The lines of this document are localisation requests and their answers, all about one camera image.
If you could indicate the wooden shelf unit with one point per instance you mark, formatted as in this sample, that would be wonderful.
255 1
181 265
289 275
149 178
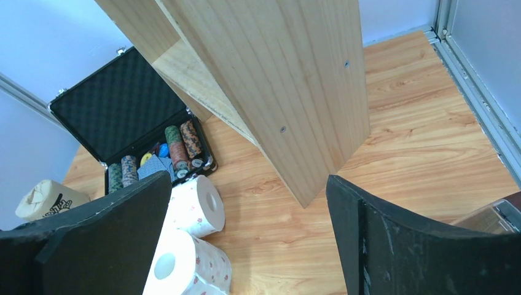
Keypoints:
289 76

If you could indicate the brown wrapped roll upright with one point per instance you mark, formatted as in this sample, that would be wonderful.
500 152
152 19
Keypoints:
48 198

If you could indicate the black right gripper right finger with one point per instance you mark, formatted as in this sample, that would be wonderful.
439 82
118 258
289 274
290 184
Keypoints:
387 249

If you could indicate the floral toilet roll two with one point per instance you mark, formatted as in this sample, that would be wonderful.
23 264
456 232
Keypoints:
184 264

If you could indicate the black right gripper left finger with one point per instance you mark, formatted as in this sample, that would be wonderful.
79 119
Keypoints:
105 246

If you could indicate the black poker chip case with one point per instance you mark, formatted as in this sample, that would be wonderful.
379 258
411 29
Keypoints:
123 109

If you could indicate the floral toilet roll one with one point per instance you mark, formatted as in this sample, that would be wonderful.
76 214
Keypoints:
196 207

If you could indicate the brown metronome with glass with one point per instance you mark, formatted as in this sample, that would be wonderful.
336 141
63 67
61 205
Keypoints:
499 217

